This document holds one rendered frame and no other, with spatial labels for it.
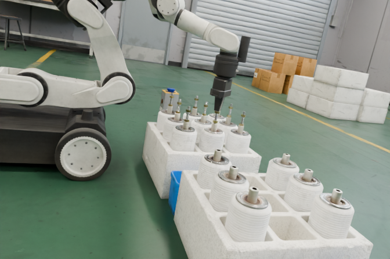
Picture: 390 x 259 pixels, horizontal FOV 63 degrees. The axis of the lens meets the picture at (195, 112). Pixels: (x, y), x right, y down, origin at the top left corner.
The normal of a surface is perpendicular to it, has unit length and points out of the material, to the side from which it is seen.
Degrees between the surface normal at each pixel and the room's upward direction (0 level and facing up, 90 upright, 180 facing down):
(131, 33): 90
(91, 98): 101
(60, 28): 90
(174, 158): 90
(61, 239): 0
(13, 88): 90
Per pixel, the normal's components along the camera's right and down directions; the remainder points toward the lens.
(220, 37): -0.14, 0.20
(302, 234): -0.95, -0.10
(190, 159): 0.33, 0.26
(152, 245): 0.17, -0.96
